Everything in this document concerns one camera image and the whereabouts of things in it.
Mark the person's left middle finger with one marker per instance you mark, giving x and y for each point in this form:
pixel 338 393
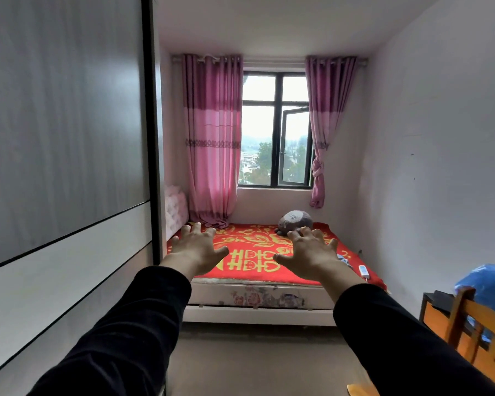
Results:
pixel 196 229

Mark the person's right forearm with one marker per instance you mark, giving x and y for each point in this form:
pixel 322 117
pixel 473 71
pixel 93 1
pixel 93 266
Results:
pixel 400 346

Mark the wooden chair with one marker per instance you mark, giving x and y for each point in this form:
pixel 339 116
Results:
pixel 484 321

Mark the person's left hand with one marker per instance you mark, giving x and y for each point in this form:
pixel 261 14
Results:
pixel 196 252

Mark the white bed frame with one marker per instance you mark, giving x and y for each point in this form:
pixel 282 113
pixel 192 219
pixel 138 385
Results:
pixel 255 315

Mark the black framed window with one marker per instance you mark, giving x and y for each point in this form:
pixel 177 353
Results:
pixel 275 131

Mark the person's right little finger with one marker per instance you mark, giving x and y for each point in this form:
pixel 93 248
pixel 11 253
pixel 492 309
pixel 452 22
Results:
pixel 333 245

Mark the person's right thumb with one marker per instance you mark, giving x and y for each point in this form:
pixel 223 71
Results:
pixel 282 259

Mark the orange cabinet with black top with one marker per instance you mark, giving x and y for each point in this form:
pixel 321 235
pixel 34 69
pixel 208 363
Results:
pixel 435 315

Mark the tied pink curtain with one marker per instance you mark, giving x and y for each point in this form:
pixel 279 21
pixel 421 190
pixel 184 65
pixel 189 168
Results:
pixel 326 103

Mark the grey plush toy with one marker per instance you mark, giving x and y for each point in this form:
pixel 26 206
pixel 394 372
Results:
pixel 295 220

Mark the person's right hand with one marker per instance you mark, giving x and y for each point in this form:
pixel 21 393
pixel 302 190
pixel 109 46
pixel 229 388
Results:
pixel 311 255

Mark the white curtain rod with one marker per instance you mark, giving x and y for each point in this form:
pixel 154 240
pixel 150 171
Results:
pixel 272 60

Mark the red patterned bedspread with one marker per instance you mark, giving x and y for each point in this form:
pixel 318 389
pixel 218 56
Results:
pixel 251 247

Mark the grey sliding door wardrobe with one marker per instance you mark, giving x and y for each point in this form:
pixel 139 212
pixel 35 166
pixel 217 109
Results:
pixel 62 160

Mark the person's left forearm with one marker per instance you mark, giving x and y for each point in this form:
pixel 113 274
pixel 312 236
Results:
pixel 123 338

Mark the person's left thumb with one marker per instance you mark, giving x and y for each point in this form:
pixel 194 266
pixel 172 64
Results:
pixel 221 254

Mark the person's right middle finger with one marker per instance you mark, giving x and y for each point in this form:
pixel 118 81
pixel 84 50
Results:
pixel 307 234

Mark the person's left little finger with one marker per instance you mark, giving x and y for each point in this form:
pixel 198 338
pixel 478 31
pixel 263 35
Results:
pixel 174 242

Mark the wide pink curtain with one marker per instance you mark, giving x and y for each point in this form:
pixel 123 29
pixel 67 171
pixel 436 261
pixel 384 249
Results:
pixel 212 140

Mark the pink tufted headboard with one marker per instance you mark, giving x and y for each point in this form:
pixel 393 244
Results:
pixel 176 210

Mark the floral mattress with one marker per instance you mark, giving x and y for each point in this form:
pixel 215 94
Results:
pixel 255 296

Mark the blue plastic bag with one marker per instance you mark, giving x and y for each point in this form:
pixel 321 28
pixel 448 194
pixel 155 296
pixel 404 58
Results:
pixel 486 284

